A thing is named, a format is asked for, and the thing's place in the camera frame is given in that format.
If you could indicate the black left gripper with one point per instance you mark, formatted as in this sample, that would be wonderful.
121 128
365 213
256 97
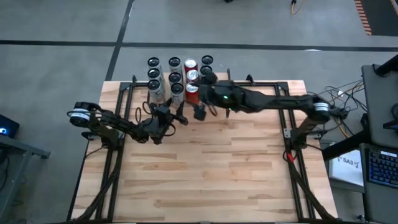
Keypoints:
149 130

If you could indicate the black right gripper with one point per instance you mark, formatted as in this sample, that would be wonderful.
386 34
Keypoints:
225 96

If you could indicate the white paper sign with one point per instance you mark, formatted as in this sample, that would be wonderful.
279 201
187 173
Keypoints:
348 168

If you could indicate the grey workstation desk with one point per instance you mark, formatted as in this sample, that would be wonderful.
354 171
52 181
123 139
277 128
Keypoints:
377 102

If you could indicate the black backlit keyboard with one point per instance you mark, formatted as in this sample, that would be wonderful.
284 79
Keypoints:
384 168

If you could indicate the black device with blue light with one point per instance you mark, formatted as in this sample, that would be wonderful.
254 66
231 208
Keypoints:
6 126

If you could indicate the white Celsius tropical can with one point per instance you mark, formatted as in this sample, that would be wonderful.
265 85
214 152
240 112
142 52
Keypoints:
174 62
177 93
174 77

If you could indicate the red Coca-Cola can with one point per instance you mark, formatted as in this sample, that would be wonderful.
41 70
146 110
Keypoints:
192 75
190 64
192 93

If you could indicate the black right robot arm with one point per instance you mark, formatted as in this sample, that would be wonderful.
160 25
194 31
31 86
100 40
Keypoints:
280 102

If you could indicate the white Celsius peach can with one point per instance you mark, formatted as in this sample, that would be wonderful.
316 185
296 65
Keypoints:
155 90
154 62
154 73

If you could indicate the black mat with orange stripes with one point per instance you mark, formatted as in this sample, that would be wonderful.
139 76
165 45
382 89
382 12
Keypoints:
379 15

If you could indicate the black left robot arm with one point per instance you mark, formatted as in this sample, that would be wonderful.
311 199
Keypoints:
109 123

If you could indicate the white metal bracket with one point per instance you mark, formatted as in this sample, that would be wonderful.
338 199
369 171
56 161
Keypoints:
287 133

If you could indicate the black metal rig frame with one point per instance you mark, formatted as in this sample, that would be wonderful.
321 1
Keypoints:
264 84

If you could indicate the wooden shelf with black frame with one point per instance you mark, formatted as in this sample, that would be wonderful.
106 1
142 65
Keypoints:
223 76

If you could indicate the dark desk support beam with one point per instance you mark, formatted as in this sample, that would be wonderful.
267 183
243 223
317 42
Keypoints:
345 144

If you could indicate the grey side table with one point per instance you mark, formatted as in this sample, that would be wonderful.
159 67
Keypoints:
18 149

